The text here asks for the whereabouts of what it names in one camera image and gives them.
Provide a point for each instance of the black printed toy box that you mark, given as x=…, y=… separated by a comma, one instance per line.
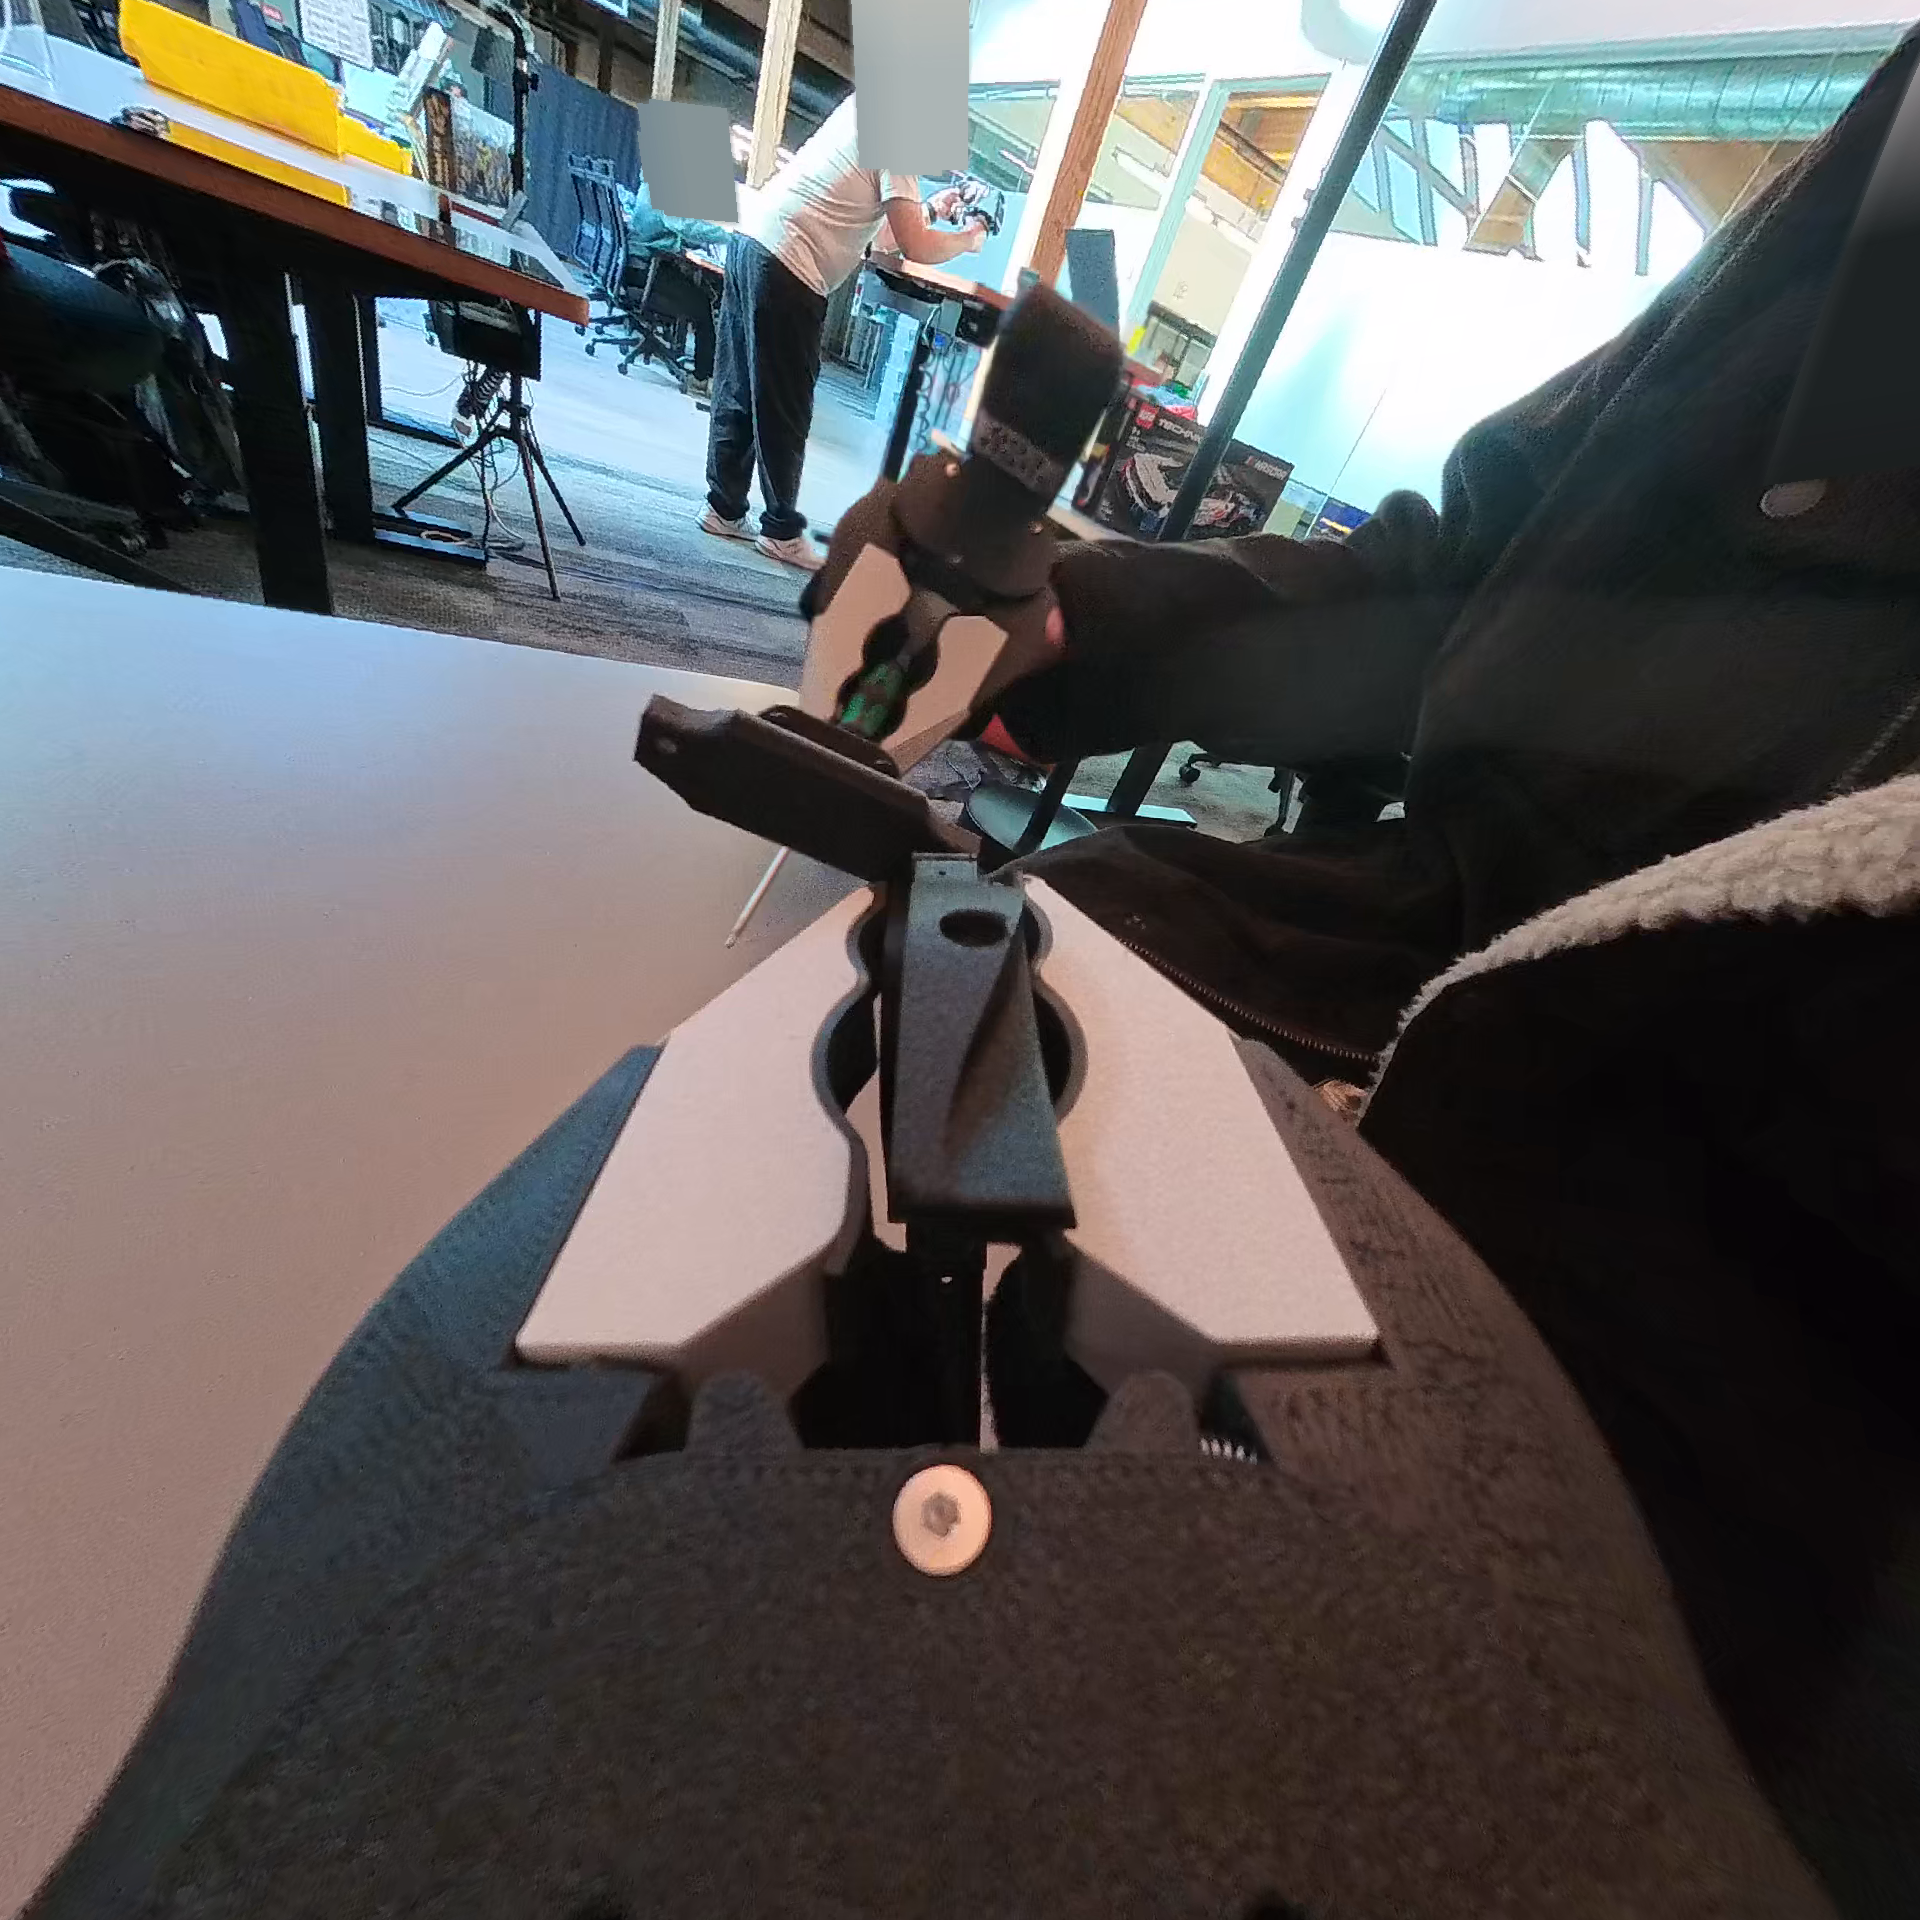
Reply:
x=1200, y=465

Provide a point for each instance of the silver ventilation duct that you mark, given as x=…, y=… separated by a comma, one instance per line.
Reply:
x=1650, y=90

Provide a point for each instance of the person's right forearm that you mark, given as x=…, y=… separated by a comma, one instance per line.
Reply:
x=1229, y=646

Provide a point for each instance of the brown top table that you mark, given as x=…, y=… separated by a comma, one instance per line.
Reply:
x=300, y=212

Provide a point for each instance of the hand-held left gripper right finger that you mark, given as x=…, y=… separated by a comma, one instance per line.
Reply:
x=1214, y=1201

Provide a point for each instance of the black office chair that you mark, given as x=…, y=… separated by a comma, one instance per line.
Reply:
x=638, y=285

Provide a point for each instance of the white desk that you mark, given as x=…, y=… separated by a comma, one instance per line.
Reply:
x=300, y=974

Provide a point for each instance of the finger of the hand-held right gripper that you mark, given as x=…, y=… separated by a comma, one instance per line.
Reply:
x=843, y=629
x=961, y=676

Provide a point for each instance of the wooden post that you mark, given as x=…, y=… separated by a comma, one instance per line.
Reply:
x=1089, y=135

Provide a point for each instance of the yellow plastic tray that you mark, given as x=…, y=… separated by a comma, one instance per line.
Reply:
x=240, y=76

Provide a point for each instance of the black tripod stand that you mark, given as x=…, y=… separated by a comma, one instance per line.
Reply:
x=509, y=452

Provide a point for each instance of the black plastic bracket part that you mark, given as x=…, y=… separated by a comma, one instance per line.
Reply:
x=961, y=1051

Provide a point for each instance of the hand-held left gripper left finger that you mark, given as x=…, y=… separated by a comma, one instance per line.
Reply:
x=705, y=1186

